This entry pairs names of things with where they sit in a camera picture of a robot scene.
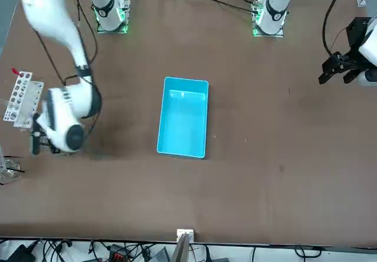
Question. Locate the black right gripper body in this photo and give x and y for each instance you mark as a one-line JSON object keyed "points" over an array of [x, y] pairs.
{"points": [[36, 141]]}

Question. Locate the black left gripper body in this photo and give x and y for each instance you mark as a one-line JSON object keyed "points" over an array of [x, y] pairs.
{"points": [[357, 32]]}

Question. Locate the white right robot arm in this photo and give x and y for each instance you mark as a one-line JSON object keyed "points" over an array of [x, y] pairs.
{"points": [[44, 14]]}

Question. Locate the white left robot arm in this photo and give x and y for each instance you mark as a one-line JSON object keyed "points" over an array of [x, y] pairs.
{"points": [[277, 6]]}

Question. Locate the white test tube rack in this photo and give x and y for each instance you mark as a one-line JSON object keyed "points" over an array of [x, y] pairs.
{"points": [[23, 103]]}

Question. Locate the glass test tube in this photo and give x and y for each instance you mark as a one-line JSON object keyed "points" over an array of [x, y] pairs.
{"points": [[7, 103]]}

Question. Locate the red plastic dropper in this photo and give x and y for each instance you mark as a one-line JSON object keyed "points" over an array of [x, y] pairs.
{"points": [[16, 72]]}

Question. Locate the black power adapter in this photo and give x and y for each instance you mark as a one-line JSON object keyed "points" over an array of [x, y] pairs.
{"points": [[20, 253]]}

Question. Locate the black and red device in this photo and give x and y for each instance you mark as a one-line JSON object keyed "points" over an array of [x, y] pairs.
{"points": [[117, 251]]}

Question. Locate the blue plastic bin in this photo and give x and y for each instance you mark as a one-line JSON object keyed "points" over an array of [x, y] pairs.
{"points": [[182, 120]]}

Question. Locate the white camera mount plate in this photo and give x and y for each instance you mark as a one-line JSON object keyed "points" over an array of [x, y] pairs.
{"points": [[185, 233]]}

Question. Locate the grey aluminium post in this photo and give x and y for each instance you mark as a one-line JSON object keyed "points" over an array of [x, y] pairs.
{"points": [[181, 250]]}

